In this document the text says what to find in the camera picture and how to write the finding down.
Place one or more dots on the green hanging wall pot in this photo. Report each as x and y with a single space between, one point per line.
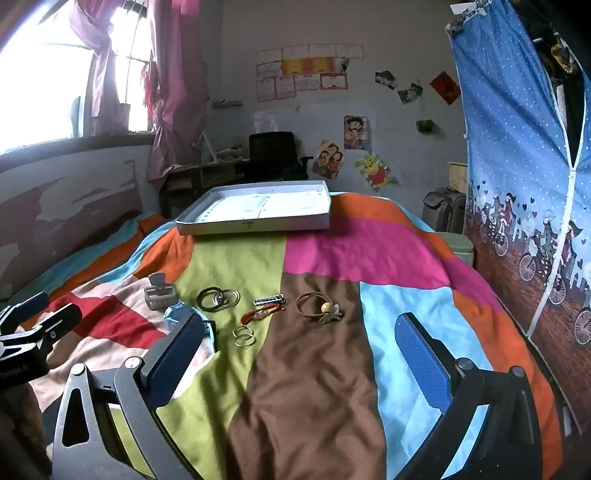
424 126

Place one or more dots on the pink curtain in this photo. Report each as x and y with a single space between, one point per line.
180 92

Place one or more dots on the wooden box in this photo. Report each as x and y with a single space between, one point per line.
458 175

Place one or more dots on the wall photo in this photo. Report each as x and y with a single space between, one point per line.
385 79
410 92

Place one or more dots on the cartoon family wall poster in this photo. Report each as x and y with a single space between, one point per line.
328 159

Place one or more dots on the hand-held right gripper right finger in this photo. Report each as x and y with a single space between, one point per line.
422 360

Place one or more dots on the white shallow tray box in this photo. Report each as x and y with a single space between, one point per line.
231 227

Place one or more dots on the yellow bear wall poster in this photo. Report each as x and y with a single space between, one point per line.
375 171

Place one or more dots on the white desk lamp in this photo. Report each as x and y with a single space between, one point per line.
206 143

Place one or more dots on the small wall shelf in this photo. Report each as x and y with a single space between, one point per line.
226 104

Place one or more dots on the group of wall certificates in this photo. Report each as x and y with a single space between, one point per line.
286 85

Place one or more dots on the dark wooden desk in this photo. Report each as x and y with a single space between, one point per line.
207 174

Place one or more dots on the red hanging ornament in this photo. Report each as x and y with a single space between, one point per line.
150 81

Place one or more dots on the colourful patchwork blanket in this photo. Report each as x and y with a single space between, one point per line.
314 392

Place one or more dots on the black white striped hair clip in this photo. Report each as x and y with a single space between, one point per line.
270 300

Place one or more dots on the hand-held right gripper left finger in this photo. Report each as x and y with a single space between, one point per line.
173 360

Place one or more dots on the blue hair claw clip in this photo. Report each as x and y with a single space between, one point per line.
173 316

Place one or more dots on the black office chair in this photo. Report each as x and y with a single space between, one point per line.
270 154

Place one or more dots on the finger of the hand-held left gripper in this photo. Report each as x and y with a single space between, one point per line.
55 322
27 305

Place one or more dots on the blue printed wardrobe cover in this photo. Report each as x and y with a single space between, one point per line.
508 138

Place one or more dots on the red wall card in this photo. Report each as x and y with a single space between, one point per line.
445 87

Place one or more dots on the window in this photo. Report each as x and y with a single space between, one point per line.
46 92

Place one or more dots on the cartoon boy wall poster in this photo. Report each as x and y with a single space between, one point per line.
357 131

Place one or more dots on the green storage bin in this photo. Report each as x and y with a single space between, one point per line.
457 244

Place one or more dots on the dark suitcase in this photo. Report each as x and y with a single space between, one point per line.
443 207

